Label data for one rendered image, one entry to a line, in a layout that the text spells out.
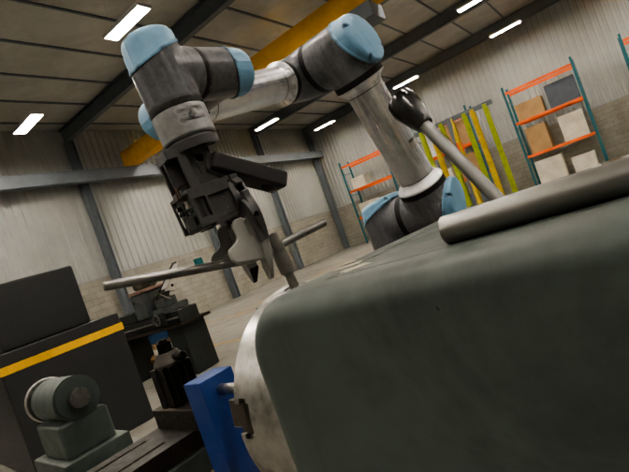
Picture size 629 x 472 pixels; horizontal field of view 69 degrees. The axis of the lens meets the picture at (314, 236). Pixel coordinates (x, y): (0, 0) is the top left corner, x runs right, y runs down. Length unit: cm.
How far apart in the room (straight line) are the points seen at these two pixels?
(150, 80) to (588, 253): 53
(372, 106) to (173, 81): 51
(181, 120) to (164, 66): 7
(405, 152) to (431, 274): 76
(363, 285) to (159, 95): 40
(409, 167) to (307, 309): 73
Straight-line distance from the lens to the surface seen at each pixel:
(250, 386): 62
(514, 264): 30
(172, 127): 63
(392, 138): 106
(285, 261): 67
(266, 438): 62
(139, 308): 758
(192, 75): 67
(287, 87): 103
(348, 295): 36
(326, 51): 102
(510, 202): 34
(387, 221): 116
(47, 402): 168
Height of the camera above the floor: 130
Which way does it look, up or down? level
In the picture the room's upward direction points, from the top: 20 degrees counter-clockwise
